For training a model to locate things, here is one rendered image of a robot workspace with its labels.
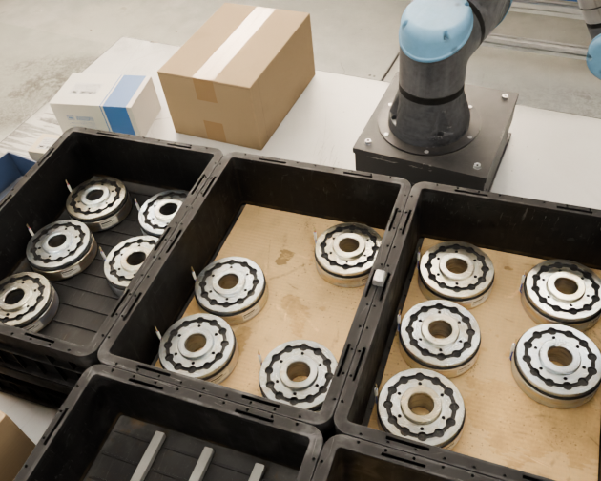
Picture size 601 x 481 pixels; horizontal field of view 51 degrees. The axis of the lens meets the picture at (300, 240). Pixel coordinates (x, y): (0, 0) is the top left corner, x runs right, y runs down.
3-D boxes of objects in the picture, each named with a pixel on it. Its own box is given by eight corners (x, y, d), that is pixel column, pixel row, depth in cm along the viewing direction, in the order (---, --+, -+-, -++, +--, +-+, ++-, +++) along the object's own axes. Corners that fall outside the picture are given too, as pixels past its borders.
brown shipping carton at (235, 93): (237, 61, 159) (224, 2, 148) (316, 74, 152) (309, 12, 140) (175, 133, 142) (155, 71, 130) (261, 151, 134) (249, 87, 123)
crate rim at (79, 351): (75, 135, 110) (70, 124, 108) (229, 160, 101) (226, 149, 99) (-87, 315, 86) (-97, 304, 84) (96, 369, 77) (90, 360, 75)
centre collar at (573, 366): (539, 337, 79) (540, 334, 78) (580, 345, 77) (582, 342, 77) (536, 370, 76) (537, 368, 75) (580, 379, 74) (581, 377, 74)
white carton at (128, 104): (161, 108, 149) (151, 75, 142) (142, 140, 141) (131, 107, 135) (86, 104, 153) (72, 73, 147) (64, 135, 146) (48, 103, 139)
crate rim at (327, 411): (229, 160, 101) (226, 149, 99) (413, 191, 92) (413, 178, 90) (97, 369, 77) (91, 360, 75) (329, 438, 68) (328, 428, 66)
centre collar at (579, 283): (546, 271, 86) (547, 268, 85) (585, 277, 84) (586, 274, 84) (545, 299, 82) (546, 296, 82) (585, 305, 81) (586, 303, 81)
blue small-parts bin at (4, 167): (-2, 260, 120) (-19, 236, 115) (-52, 236, 126) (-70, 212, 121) (71, 194, 131) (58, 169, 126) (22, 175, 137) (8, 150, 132)
